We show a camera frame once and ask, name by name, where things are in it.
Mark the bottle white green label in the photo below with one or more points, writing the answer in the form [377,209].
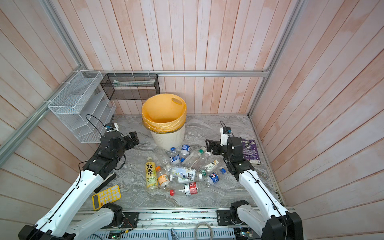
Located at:
[181,172]

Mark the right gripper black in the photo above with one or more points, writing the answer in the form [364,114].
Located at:
[217,145]

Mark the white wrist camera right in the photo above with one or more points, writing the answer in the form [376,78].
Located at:
[225,134]

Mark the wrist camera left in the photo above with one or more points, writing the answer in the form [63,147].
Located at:
[112,127]

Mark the bottle with white label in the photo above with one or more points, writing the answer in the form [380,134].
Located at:
[209,167]

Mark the yellow tea bottle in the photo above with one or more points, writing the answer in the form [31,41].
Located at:
[151,175]

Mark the white wire mesh shelf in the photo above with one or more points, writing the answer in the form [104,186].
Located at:
[82,108]

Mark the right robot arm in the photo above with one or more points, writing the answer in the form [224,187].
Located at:
[246,175]

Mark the small bottle blue label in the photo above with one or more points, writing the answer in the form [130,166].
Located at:
[185,150]

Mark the bottle with red label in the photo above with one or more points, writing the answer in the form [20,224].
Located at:
[187,189]

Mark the bottle with orange cap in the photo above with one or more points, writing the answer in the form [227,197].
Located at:
[163,178]

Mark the purple paperback book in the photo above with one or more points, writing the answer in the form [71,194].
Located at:
[250,152]

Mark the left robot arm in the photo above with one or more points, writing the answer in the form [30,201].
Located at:
[95,174]

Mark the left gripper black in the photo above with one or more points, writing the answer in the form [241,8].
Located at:
[135,138]

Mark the bottle with blue cap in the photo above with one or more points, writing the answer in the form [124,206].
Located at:
[213,178]

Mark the crushed bottle blue label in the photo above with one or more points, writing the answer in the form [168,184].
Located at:
[174,156]

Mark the yellow calculator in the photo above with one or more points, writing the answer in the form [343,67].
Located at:
[109,195]

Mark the cream waste bin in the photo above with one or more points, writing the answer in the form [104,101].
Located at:
[169,140]

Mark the black wire mesh basket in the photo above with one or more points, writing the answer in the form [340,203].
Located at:
[137,87]

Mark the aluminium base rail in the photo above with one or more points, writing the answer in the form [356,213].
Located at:
[152,219]

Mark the clear bottle white cap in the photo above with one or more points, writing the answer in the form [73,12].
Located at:
[200,163]

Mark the clear bottle green label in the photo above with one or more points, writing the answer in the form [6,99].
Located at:
[193,157]

